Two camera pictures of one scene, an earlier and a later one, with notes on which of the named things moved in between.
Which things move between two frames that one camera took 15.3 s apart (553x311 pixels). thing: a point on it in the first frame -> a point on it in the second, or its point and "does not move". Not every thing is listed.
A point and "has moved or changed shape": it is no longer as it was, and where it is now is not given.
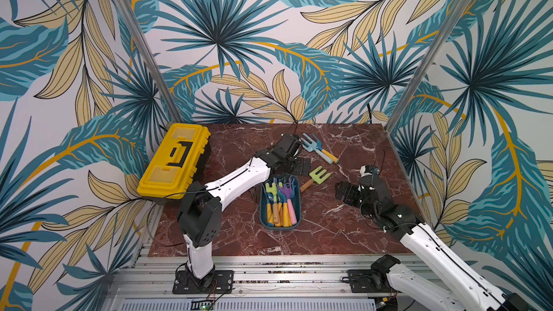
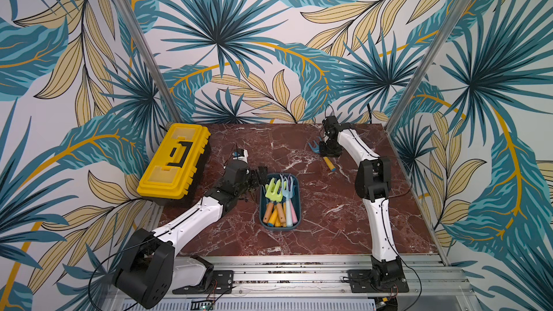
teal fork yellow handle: (319, 146) has moved or changed shape
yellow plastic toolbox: (178, 163) does not move
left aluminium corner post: (142, 48) does not move
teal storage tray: (263, 204) does not move
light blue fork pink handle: (312, 147) -> (291, 204)
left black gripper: (299, 170) -> (255, 181)
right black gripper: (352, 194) -> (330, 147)
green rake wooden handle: (316, 178) -> (273, 195)
